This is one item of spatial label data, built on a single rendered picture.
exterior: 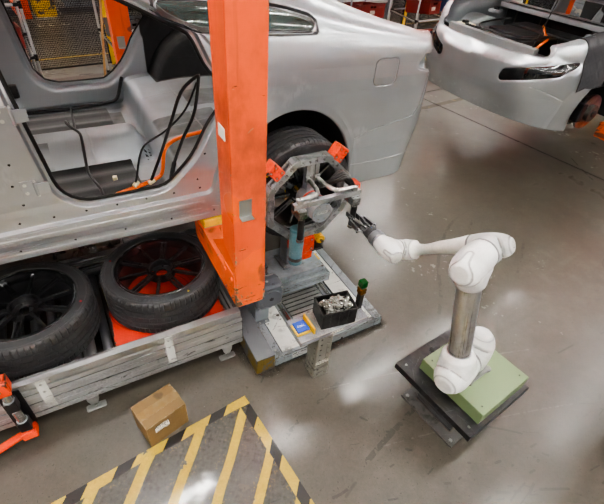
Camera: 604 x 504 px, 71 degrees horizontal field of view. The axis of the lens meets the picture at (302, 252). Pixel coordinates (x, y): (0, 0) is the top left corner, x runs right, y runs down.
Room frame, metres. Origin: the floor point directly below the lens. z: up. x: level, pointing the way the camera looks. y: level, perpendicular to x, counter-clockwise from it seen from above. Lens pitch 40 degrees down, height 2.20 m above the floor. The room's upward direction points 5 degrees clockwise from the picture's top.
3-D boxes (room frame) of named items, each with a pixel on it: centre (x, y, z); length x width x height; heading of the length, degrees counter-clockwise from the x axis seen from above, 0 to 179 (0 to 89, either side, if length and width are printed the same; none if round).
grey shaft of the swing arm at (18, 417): (0.96, 1.27, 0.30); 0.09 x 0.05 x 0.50; 122
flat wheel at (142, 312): (1.79, 0.82, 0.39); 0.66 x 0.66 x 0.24
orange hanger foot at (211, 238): (1.89, 0.47, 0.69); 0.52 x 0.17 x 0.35; 32
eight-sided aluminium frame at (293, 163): (2.11, 0.00, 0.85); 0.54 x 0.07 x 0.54; 122
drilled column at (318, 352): (1.52, -0.15, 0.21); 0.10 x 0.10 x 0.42; 32
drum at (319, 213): (2.05, -0.04, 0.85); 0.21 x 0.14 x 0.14; 32
